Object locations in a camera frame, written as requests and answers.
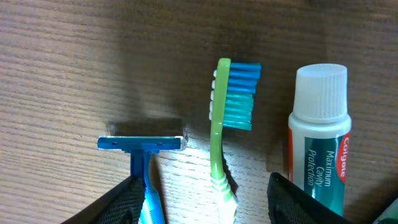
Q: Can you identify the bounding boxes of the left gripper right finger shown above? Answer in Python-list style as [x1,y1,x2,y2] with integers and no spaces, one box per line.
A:
[267,172,351,224]

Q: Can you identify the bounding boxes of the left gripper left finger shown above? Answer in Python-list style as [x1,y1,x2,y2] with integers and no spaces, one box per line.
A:
[62,177,144,224]

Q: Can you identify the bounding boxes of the green white soap packet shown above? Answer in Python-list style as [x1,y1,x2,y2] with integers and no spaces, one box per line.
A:
[373,198,398,224]

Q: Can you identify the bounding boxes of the Colgate toothpaste tube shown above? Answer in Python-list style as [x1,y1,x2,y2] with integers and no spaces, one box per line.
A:
[288,63,352,215]

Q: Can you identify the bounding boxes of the green toothbrush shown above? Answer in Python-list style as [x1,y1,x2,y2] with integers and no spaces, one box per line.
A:
[209,58,262,224]

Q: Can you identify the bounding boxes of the blue disposable razor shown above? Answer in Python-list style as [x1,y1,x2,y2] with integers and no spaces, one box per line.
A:
[97,136,187,224]

